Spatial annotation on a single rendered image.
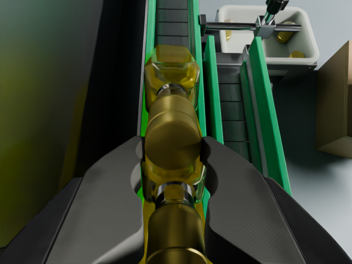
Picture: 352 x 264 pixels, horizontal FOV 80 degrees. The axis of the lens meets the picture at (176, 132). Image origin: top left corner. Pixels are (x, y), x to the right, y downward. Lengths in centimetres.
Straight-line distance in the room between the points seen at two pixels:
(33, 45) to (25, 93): 4
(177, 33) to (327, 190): 46
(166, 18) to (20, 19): 34
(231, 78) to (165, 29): 17
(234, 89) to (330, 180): 31
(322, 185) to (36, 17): 57
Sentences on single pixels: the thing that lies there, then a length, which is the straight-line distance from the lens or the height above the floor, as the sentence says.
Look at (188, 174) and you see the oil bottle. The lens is 16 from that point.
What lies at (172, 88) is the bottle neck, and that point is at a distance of 18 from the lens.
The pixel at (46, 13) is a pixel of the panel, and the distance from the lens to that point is 26.
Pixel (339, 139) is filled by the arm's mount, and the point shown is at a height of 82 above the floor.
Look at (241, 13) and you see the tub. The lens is 64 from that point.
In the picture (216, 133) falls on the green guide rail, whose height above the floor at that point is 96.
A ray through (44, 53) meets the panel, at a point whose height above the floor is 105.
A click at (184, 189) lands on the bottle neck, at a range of 16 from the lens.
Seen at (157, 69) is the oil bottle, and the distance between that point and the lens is 20.
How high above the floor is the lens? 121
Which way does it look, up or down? 68 degrees down
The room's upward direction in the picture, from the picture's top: 5 degrees clockwise
